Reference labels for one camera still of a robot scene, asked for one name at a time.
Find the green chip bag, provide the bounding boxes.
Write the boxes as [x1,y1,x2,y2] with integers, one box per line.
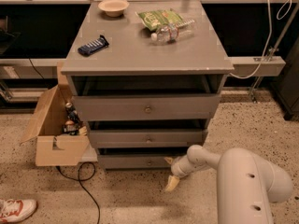
[137,9,183,32]

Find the grey wooden drawer cabinet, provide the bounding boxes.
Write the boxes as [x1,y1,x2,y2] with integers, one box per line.
[62,1,233,159]

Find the black floor cable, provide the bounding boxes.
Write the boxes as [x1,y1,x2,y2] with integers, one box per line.
[55,161,102,224]

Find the clear plastic water bottle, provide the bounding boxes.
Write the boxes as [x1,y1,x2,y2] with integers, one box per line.
[151,19,195,44]

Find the grey bottom drawer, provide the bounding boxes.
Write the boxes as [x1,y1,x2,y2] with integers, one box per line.
[98,153,181,170]

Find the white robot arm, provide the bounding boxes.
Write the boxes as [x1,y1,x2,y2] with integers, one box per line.
[165,145,293,224]

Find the dark cabinet at right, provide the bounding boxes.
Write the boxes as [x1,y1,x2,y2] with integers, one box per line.
[272,37,299,120]

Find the white and red sneaker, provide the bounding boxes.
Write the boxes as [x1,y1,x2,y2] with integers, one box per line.
[0,199,37,224]

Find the small items in box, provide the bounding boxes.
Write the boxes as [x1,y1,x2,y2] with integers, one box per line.
[63,111,87,135]

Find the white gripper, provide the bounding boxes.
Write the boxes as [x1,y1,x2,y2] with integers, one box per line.
[164,156,192,192]

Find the grey drawer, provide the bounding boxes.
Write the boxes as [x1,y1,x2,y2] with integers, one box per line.
[98,153,181,170]
[74,94,220,121]
[89,129,207,148]

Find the open cardboard box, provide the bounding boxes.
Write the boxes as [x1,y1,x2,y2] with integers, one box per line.
[21,62,96,166]

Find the grey middle drawer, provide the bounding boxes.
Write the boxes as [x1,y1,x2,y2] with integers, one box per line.
[89,129,207,148]

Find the grey top drawer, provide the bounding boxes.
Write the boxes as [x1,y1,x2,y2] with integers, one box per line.
[74,94,220,121]

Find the dark soda can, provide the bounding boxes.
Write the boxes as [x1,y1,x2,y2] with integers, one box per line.
[65,102,76,113]

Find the beige paper bowl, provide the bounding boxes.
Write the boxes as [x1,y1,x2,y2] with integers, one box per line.
[98,0,129,18]

